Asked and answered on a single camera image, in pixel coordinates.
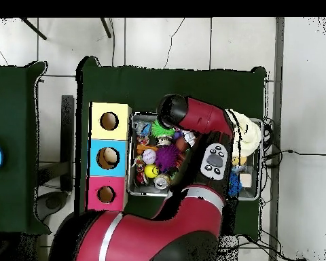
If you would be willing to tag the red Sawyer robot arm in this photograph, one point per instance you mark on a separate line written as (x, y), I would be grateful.
(204, 117)

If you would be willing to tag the clear shallow bin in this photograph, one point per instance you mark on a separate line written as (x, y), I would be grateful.
(252, 191)

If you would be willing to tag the purple spiky ball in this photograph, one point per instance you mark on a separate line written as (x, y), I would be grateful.
(167, 157)

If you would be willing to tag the green spiky ball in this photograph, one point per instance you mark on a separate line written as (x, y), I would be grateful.
(160, 130)

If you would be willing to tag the white baseball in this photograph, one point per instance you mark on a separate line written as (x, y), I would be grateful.
(149, 156)

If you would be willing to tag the crushed plastic water bottle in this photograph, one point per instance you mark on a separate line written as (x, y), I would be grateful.
(139, 128)

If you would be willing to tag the dark green table cloth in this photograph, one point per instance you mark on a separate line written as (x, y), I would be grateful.
(168, 81)

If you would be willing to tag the cream knitted cloth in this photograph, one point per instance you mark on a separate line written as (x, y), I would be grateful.
(251, 133)

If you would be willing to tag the black tripod leg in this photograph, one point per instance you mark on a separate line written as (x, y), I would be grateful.
(32, 28)
(106, 27)

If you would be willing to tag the green covered side table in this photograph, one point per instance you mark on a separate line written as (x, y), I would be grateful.
(11, 136)

